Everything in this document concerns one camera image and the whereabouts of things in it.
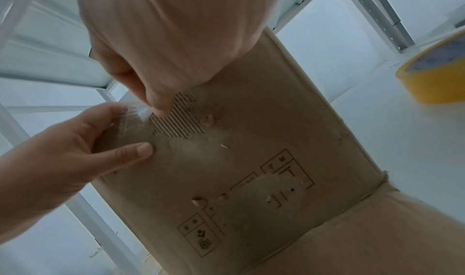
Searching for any person's left hand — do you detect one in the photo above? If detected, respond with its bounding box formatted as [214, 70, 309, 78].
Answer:
[0, 101, 155, 226]

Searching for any person's right hand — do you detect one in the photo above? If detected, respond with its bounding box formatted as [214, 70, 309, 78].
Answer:
[76, 0, 333, 118]

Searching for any clear adhesive tape strip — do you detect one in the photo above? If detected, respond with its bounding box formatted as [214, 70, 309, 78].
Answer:
[109, 101, 155, 142]

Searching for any brown cardboard box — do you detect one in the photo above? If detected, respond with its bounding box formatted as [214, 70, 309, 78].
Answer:
[93, 27, 465, 275]

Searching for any person's left forearm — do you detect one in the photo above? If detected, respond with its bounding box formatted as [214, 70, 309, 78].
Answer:
[0, 182, 55, 236]

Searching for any white metal shelf rack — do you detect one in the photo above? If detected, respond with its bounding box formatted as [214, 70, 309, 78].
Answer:
[270, 0, 417, 53]
[0, 0, 164, 275]

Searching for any yellow tape roll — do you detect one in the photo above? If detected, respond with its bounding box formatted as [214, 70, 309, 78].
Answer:
[395, 30, 465, 105]

